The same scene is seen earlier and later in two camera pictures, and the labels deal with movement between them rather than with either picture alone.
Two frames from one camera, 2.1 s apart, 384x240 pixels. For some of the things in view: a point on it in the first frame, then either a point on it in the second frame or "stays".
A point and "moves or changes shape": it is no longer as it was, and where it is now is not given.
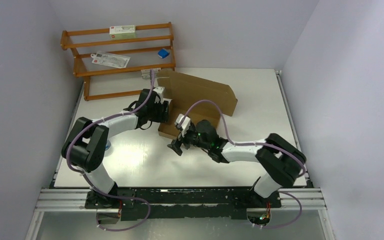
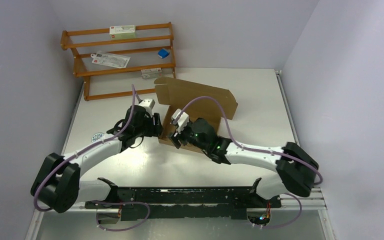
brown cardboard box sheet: (197, 98) moves or changes shape
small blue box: (163, 53) stays
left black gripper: (163, 116) to (156, 129)
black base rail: (213, 203) stays
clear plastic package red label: (110, 59) stays
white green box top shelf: (122, 32) stays
